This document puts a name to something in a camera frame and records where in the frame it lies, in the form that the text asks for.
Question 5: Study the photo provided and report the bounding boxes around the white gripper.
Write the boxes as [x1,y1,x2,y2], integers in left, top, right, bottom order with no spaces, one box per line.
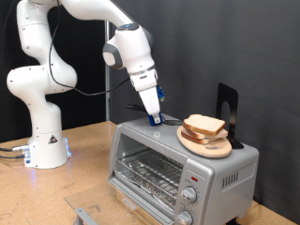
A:
[138,85,163,125]

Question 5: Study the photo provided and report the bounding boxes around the metal spatula with blue block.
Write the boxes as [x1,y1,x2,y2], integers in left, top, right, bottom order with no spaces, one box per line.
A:
[126,103,185,128]

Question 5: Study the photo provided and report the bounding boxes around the glass oven door with handle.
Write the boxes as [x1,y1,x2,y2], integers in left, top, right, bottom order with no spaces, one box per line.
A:
[64,178,176,225]

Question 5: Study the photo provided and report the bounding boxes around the silver toaster oven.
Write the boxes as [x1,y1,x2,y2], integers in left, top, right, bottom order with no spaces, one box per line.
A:
[107,112,261,225]

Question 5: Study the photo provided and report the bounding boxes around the silver oven dial knob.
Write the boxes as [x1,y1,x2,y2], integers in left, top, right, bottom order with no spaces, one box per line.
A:
[181,187,198,204]
[176,210,194,225]

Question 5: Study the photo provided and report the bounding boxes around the wooden base under oven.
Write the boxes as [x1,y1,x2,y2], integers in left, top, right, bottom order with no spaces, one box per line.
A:
[115,189,158,225]

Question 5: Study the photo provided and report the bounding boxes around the vertical metal pole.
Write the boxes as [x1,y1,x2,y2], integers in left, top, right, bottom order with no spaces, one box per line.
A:
[104,20,112,122]

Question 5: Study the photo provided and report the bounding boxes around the round wooden cutting board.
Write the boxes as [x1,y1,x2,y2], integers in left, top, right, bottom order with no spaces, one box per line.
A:
[176,125,233,159]

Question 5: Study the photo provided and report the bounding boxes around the crumpled aluminium foil liner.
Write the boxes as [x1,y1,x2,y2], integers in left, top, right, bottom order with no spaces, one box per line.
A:
[115,168,177,211]

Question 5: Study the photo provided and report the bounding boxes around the black metal bookend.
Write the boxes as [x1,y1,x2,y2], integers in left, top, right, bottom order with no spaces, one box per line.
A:
[216,82,246,150]

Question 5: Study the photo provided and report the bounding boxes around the dark grey fabric backdrop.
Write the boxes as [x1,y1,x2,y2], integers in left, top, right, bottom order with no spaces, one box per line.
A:
[109,0,300,224]

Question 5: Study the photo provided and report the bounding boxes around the black fabric curtain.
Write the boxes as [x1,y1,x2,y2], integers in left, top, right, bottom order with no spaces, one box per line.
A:
[0,0,109,143]

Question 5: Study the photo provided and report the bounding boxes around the wrist camera on blue mount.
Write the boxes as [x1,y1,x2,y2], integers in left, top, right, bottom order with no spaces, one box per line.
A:
[156,85,166,103]

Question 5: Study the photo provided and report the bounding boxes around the wire oven rack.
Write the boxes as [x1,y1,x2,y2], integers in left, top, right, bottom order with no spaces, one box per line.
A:
[115,148,185,211]

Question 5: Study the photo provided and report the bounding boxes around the black base cable silver connector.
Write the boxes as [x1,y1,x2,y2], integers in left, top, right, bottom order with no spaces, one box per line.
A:
[0,144,31,153]

